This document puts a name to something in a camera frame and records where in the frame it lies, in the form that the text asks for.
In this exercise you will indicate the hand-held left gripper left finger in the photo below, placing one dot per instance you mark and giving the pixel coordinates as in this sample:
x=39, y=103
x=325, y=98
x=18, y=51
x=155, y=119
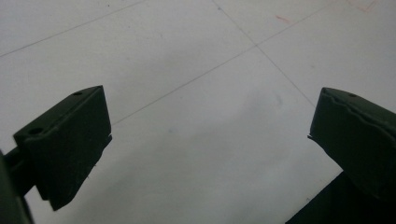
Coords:
x=68, y=143

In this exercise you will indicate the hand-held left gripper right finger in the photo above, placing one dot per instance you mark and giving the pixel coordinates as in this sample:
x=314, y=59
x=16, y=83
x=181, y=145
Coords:
x=358, y=140

